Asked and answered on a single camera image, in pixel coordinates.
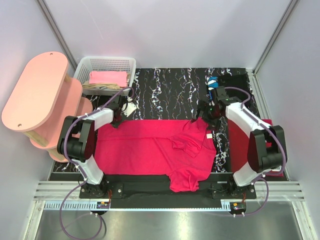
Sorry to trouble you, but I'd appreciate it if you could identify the red t shirt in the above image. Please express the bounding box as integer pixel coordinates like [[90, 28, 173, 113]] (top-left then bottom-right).
[[94, 118, 216, 193]]

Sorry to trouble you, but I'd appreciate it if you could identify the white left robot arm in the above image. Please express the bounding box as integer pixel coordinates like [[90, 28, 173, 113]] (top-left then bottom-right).
[[56, 95, 126, 186]]

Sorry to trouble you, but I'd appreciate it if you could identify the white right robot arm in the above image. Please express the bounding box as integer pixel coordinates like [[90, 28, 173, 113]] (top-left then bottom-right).
[[192, 86, 287, 197]]

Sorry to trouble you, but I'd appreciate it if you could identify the beige folded t shirt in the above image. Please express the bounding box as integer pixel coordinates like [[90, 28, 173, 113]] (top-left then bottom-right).
[[82, 74, 131, 90]]

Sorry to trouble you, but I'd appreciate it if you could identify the pink folded t shirt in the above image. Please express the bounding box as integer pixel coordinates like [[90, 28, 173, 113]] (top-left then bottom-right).
[[88, 71, 127, 88]]

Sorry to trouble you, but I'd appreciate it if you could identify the black folded t shirt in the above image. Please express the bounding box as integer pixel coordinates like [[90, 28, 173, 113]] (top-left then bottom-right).
[[207, 73, 251, 102]]

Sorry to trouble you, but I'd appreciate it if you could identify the white plastic basket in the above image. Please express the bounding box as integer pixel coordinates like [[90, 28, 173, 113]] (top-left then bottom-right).
[[73, 56, 136, 96]]

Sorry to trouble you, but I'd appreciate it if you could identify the pink three tier shelf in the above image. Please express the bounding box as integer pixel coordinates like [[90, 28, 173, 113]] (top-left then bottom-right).
[[1, 51, 93, 163]]

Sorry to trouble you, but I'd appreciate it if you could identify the left orange connector board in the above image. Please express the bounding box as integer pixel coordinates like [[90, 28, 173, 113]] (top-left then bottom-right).
[[96, 199, 111, 209]]

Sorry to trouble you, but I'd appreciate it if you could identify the orange connector board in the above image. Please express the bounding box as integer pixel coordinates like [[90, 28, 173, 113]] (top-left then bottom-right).
[[230, 202, 247, 212], [96, 199, 111, 209]]

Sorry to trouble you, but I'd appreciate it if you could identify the right orange connector board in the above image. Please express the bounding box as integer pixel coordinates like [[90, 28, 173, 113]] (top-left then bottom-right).
[[230, 202, 247, 212]]

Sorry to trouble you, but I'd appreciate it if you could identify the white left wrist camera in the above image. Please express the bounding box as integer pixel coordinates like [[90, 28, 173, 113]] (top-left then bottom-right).
[[121, 97, 137, 117]]

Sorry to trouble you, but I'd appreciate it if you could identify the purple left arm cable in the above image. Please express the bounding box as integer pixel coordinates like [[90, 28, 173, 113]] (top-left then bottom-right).
[[59, 87, 136, 238]]

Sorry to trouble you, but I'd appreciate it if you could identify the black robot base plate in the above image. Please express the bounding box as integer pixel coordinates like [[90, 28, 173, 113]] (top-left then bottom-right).
[[79, 173, 257, 211]]

